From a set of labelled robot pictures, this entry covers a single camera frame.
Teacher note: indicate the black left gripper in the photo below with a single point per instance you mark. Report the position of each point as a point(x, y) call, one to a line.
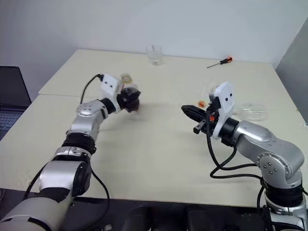
point(122, 101)

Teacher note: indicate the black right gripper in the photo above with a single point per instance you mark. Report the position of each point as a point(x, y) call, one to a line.
point(214, 104)

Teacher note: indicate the yellow red bottle cap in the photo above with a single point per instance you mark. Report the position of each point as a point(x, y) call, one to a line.
point(201, 104)

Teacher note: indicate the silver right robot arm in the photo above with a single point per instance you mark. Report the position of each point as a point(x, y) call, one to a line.
point(276, 149)

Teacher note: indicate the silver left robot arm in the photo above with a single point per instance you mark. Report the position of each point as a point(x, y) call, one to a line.
point(84, 125)

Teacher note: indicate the clear glass tumbler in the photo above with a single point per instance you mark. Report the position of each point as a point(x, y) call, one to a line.
point(154, 56)

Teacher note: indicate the dark laptop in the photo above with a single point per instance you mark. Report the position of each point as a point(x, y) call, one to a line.
point(12, 101)

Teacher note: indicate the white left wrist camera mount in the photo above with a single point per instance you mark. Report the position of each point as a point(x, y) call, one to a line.
point(110, 86)

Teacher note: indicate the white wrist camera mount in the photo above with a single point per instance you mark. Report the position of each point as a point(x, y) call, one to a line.
point(110, 86)
point(226, 101)

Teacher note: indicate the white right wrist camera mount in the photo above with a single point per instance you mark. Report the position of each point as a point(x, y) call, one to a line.
point(226, 101)

